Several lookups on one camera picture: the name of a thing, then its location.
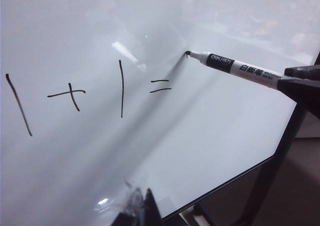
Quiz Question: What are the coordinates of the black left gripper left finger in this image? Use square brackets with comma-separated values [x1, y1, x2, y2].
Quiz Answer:
[109, 187, 145, 226]

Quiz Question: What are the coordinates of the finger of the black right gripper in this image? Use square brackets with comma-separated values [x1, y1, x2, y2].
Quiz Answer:
[283, 64, 320, 82]
[276, 76, 320, 120]

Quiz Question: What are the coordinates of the white whiteboard with black frame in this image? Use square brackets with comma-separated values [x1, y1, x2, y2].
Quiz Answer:
[0, 0, 320, 222]

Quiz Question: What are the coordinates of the white black whiteboard marker pen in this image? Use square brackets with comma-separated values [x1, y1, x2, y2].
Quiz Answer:
[185, 50, 288, 90]

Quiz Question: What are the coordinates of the black whiteboard stand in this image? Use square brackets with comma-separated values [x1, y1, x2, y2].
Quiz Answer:
[172, 102, 310, 226]

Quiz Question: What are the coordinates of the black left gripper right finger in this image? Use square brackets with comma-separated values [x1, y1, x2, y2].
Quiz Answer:
[143, 187, 165, 226]

